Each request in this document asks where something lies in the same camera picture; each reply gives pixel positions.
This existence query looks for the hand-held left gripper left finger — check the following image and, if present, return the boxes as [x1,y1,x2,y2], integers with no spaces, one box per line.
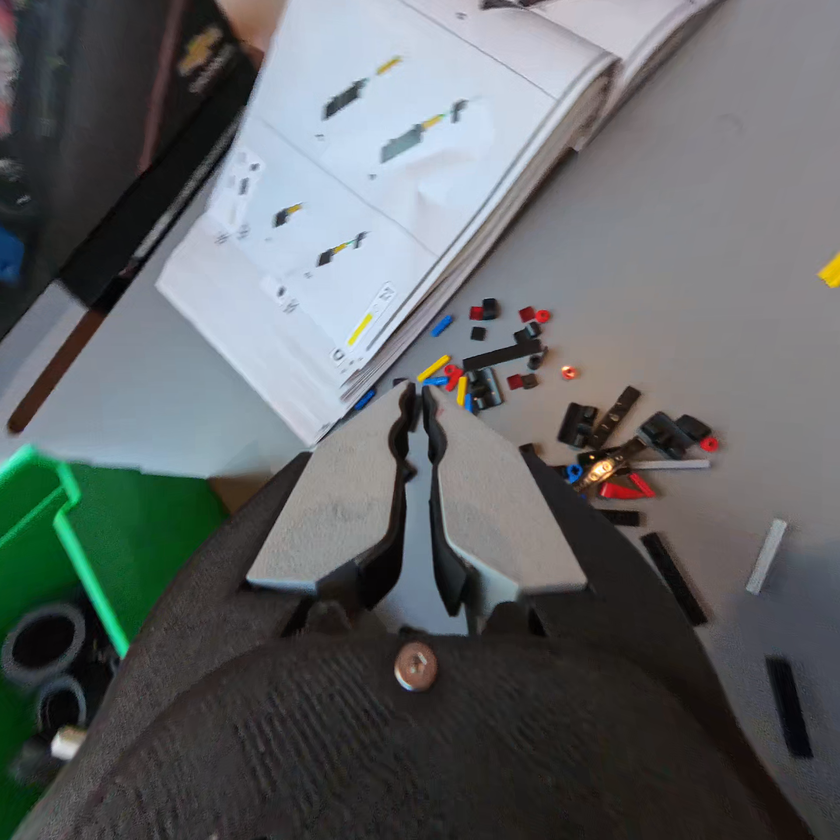
[245,381,417,610]

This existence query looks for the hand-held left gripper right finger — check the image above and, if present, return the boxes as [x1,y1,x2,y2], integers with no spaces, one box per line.
[422,385,589,632]

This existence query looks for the pile of small toy bricks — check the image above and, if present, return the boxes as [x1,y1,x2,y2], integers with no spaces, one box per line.
[354,298,719,529]

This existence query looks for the instruction booklet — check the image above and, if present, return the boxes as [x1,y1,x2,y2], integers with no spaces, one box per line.
[155,0,726,447]

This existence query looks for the green plastic bin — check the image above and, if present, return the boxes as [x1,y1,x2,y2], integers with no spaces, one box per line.
[0,445,231,840]

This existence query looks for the light grey toy beam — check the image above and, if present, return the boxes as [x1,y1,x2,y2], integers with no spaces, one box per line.
[746,518,788,596]

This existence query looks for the black toy tyre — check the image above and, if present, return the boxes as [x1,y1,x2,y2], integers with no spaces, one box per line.
[36,676,89,736]
[0,604,88,689]

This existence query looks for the black toy car set box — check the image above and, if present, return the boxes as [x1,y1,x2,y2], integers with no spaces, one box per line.
[0,0,260,342]

